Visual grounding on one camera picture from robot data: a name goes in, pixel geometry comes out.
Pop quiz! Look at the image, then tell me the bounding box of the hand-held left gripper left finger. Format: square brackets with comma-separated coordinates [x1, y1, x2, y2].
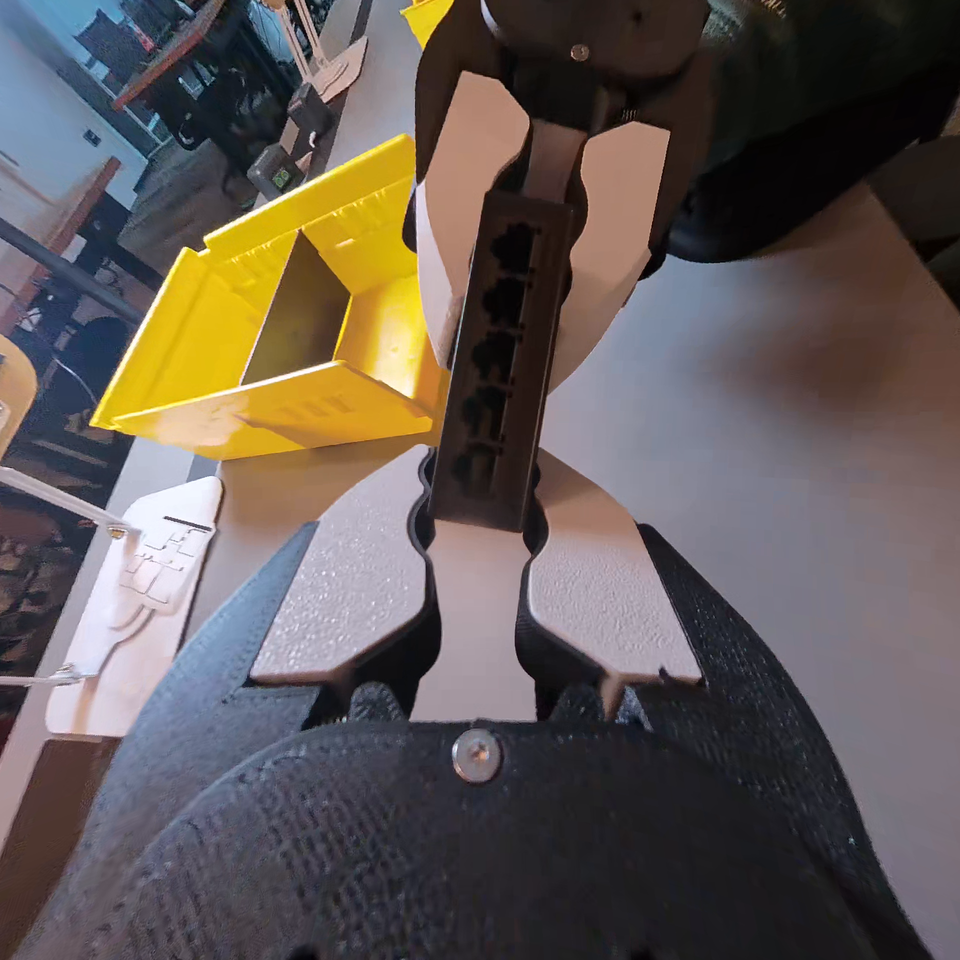
[249, 447, 445, 687]

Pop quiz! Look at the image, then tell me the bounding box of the round wooden table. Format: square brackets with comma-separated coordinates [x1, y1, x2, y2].
[0, 333, 39, 460]

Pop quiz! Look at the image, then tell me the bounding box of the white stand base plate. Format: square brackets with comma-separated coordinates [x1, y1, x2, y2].
[277, 0, 370, 103]
[0, 465, 226, 741]

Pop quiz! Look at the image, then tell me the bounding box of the black network switch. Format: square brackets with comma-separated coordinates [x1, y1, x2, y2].
[426, 189, 576, 534]

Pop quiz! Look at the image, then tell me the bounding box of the wooden background desk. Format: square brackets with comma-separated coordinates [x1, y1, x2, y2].
[111, 0, 228, 112]

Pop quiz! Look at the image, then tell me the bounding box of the yellow plastic bin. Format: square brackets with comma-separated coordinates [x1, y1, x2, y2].
[399, 0, 456, 51]
[90, 132, 453, 461]

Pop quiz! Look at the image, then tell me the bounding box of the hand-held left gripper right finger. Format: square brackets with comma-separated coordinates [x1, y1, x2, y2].
[516, 448, 706, 714]

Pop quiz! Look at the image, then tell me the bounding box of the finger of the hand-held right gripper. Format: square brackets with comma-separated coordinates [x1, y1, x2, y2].
[414, 70, 543, 370]
[552, 118, 673, 396]

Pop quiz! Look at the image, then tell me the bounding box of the black battery pack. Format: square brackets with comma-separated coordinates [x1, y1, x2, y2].
[287, 81, 337, 164]
[246, 142, 303, 201]

